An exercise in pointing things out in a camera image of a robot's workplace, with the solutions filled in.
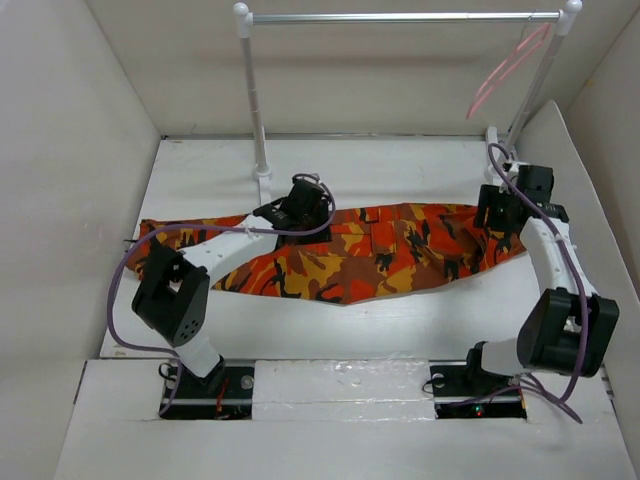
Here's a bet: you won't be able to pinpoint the orange camouflage trousers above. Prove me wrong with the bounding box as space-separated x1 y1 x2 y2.
123 201 526 306

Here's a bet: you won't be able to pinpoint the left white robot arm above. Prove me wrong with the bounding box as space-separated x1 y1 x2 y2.
132 174 335 397

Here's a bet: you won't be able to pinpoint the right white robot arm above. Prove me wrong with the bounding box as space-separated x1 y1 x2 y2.
462 162 620 394

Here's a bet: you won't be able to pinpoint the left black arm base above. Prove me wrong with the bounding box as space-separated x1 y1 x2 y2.
158 361 255 421

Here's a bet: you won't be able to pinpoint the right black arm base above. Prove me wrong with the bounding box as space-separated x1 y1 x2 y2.
422 360 527 420

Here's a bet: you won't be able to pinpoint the pink clothes hanger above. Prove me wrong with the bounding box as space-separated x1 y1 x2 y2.
466 23 551 120

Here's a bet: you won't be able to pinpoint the white clothes rack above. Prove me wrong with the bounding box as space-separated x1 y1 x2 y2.
233 1 583 204

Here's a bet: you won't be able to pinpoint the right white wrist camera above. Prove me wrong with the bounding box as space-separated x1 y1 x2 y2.
500 161 520 193

